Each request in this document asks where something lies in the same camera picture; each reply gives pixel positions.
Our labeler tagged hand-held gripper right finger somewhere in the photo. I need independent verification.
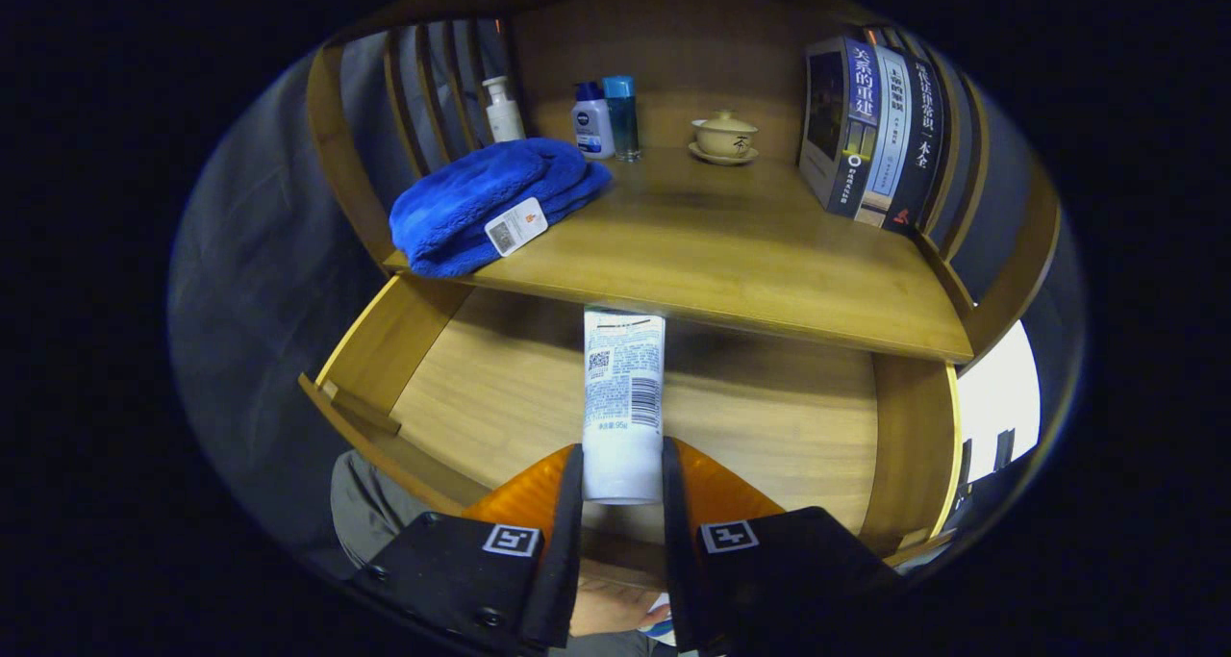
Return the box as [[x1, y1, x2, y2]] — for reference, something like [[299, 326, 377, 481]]
[[661, 436, 905, 653]]

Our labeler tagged teal bottle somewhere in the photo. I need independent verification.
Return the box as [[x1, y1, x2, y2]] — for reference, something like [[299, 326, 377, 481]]
[[602, 75, 642, 164]]

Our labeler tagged beige lidded teacup with saucer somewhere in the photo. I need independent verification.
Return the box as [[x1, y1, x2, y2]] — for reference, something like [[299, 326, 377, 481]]
[[689, 109, 761, 166]]

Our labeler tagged white pump bottle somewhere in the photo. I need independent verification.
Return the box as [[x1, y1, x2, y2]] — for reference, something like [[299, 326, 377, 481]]
[[481, 76, 527, 144]]

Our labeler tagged white bottle with blue cap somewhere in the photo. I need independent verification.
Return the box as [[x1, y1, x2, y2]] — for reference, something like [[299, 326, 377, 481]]
[[571, 82, 616, 161]]

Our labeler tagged light grey book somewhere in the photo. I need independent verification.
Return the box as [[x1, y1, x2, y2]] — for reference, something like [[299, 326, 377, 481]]
[[854, 45, 913, 228]]

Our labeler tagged wooden cabinet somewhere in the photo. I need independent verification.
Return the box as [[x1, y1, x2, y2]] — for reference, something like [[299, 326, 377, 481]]
[[306, 0, 1064, 369]]

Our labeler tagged dark blue book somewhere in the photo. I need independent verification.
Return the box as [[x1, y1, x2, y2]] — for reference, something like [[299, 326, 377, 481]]
[[798, 36, 882, 219]]

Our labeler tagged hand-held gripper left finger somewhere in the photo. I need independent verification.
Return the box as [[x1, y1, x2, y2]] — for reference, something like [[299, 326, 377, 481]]
[[351, 442, 586, 653]]

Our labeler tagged blue towel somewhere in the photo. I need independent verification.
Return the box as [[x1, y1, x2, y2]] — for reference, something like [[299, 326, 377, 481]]
[[389, 138, 614, 279]]

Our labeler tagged black book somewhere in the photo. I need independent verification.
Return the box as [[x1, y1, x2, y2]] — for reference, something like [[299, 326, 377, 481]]
[[880, 49, 948, 235]]

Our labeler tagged wooden drawer with black knob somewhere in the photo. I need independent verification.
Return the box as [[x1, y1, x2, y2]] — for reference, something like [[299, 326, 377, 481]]
[[298, 274, 963, 591]]

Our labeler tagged white tube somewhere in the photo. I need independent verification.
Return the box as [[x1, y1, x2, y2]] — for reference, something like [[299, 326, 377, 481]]
[[580, 306, 666, 506]]

